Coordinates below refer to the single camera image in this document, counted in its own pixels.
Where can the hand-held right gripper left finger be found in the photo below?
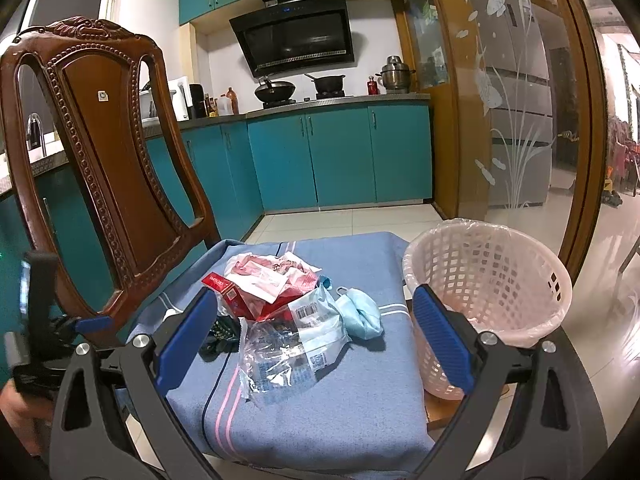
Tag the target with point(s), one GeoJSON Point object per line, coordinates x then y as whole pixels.
{"type": "Point", "coordinates": [185, 345]}

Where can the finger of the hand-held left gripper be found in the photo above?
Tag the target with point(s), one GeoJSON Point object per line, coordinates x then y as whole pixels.
{"type": "Point", "coordinates": [95, 324]}

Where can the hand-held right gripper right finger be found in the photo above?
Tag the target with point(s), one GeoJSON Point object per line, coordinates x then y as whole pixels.
{"type": "Point", "coordinates": [442, 345]}

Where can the red cardboard box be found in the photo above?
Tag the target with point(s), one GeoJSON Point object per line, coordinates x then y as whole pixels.
{"type": "Point", "coordinates": [234, 294]}

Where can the clear plastic bag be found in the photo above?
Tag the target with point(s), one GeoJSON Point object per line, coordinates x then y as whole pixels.
{"type": "Point", "coordinates": [275, 360]}

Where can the pink plastic basket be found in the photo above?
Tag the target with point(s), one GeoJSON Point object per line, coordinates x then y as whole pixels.
{"type": "Point", "coordinates": [500, 270]}

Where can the pink snack wrapper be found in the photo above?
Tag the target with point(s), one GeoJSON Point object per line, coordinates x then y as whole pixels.
{"type": "Point", "coordinates": [265, 275]}

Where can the person's left hand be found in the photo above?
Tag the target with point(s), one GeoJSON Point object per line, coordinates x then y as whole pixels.
{"type": "Point", "coordinates": [22, 420]}

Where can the dark patterned wrapper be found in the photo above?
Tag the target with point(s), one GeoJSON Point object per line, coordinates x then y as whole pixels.
{"type": "Point", "coordinates": [220, 341]}

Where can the wooden stool under basket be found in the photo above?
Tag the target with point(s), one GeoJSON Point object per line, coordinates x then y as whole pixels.
{"type": "Point", "coordinates": [445, 411]}

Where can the blue face mask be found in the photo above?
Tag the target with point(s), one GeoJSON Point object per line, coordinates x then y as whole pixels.
{"type": "Point", "coordinates": [361, 311]}

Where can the blue striped blanket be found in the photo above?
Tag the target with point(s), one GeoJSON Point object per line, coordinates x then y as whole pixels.
{"type": "Point", "coordinates": [325, 400]}

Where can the carved wooden chair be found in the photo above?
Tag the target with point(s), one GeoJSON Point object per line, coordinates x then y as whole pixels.
{"type": "Point", "coordinates": [100, 160]}

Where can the metal faucet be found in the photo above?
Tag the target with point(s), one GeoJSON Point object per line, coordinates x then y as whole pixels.
{"type": "Point", "coordinates": [36, 132]}

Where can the teal lower cabinets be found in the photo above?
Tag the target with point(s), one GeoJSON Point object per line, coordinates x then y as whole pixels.
{"type": "Point", "coordinates": [340, 155]}

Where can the white kitchen appliance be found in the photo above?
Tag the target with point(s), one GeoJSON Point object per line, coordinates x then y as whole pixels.
{"type": "Point", "coordinates": [179, 100]}

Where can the black kitchen appliance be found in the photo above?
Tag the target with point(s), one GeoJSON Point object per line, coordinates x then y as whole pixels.
{"type": "Point", "coordinates": [197, 102]}

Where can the clear plastic jug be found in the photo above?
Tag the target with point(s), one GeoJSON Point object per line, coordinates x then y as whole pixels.
{"type": "Point", "coordinates": [224, 107]}

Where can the glass door with fish print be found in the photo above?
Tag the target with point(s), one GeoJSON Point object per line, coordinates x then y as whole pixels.
{"type": "Point", "coordinates": [520, 110]}

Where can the brown bottle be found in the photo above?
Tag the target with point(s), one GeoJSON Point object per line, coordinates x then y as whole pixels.
{"type": "Point", "coordinates": [232, 102]}

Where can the colourful clutter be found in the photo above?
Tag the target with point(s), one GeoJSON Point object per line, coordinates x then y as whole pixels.
{"type": "Point", "coordinates": [625, 160]}

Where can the red bottle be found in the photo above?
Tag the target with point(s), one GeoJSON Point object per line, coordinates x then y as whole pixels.
{"type": "Point", "coordinates": [372, 86]}

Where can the black wok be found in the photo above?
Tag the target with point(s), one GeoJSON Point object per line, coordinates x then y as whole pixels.
{"type": "Point", "coordinates": [275, 91]}

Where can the gas stove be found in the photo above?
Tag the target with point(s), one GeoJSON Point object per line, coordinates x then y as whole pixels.
{"type": "Point", "coordinates": [305, 100]}

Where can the steel steamer pot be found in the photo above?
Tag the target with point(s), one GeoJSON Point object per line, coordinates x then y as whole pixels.
{"type": "Point", "coordinates": [395, 76]}

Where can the window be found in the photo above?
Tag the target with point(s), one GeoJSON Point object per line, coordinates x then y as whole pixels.
{"type": "Point", "coordinates": [70, 7]}

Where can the black cooking pot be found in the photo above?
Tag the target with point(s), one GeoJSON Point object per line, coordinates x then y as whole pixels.
{"type": "Point", "coordinates": [327, 83]}

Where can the silver refrigerator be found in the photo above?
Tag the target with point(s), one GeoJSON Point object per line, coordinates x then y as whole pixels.
{"type": "Point", "coordinates": [525, 60]}

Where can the black range hood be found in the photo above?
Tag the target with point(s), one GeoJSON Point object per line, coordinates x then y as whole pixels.
{"type": "Point", "coordinates": [295, 35]}

